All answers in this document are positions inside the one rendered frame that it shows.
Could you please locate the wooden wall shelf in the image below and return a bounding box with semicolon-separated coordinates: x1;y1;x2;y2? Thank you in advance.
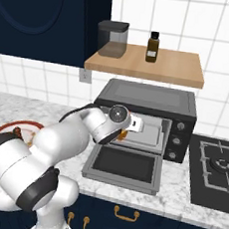
83;39;208;90

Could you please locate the black hob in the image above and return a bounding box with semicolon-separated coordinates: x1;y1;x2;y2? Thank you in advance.
181;132;229;215

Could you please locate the brass drawer handle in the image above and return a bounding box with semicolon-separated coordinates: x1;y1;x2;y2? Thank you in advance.
113;205;141;223

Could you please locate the tan baguette bread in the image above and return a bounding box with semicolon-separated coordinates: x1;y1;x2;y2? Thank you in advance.
25;131;38;148

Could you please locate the black toaster oven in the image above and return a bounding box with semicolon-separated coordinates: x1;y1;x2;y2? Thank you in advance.
89;76;201;166

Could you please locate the orange round item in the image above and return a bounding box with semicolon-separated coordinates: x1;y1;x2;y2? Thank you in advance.
115;128;128;142

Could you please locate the brown glass bottle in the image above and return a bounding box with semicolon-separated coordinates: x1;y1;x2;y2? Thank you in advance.
144;30;162;64

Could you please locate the black toaster oven knob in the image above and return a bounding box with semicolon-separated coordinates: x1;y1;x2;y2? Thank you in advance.
176;120;188;132
167;150;177;161
171;134;182;146

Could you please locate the grey toaster oven tray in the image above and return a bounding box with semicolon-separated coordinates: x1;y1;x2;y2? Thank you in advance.
120;112;170;156

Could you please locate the brown kebab skewer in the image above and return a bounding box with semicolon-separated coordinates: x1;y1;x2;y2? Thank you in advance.
11;125;25;138

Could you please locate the red-rimmed white plate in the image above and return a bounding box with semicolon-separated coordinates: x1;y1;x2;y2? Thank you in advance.
0;116;46;151

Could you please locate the grey wall outlet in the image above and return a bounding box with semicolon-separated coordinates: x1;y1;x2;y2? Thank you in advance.
78;68;94;85

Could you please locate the grey toaster oven door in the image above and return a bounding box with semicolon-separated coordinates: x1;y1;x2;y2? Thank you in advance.
80;140;166;196

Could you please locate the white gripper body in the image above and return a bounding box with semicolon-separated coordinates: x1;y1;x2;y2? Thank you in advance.
133;114;147;134

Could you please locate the dark lidded canister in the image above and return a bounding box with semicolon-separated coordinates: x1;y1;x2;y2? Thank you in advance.
94;19;131;61

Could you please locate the navy wall cupboard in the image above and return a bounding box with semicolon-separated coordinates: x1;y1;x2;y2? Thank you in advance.
0;0;114;71

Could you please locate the brass cupboard handle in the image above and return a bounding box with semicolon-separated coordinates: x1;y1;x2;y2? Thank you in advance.
66;211;77;229
82;215;93;229

